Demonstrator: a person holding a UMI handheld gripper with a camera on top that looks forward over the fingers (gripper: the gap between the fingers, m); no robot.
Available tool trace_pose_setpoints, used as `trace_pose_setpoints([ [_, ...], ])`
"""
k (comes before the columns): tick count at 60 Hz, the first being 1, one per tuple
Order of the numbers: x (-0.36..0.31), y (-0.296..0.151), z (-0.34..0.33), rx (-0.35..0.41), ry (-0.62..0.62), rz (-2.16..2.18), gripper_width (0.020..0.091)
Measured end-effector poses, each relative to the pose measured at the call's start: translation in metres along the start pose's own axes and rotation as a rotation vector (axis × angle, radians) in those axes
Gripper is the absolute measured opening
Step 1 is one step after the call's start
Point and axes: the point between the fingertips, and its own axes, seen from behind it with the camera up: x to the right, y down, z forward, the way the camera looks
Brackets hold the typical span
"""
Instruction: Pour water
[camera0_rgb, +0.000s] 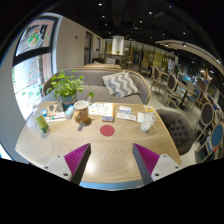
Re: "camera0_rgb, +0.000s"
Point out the white paper slip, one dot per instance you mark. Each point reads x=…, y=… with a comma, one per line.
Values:
x=140, y=117
x=126, y=117

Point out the white printed paper sheet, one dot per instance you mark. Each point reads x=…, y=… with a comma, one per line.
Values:
x=94, y=108

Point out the flat round red coaster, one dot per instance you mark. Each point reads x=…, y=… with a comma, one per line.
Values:
x=107, y=130

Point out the clear glass cup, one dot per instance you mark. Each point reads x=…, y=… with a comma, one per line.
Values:
x=147, y=122

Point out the blue white card pack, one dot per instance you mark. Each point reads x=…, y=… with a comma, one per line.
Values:
x=125, y=109

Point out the group of ceiling spotlights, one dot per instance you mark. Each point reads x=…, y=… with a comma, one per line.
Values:
x=150, y=13

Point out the small yellow card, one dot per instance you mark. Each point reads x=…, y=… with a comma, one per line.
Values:
x=149, y=109

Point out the blue white card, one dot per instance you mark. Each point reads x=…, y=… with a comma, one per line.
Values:
x=44, y=112

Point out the dark grey tufted chair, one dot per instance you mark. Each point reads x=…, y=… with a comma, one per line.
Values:
x=178, y=130

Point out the christmas tree window decal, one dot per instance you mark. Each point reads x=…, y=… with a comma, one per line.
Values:
x=34, y=71

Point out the white orange flat box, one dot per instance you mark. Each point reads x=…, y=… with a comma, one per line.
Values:
x=107, y=110

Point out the grey chevron pillow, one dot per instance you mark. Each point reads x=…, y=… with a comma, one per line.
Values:
x=120, y=83

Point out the small blue white carton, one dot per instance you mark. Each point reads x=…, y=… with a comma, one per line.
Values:
x=69, y=112

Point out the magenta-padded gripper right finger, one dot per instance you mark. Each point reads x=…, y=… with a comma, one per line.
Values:
x=146, y=156

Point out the green tea drink bottle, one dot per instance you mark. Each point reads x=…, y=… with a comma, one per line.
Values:
x=41, y=122

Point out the green potted plant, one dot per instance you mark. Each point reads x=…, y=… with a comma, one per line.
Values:
x=66, y=87

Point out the brown ceramic mug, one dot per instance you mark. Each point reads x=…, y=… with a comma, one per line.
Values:
x=81, y=113

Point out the white leaflet with pen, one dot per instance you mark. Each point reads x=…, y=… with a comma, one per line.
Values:
x=56, y=113

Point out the group of round-backed chairs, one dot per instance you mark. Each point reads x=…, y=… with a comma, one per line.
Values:
x=206, y=115

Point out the grey curved sofa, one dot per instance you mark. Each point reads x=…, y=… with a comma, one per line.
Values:
x=96, y=93

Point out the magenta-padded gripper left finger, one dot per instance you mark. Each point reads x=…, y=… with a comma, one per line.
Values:
x=78, y=156

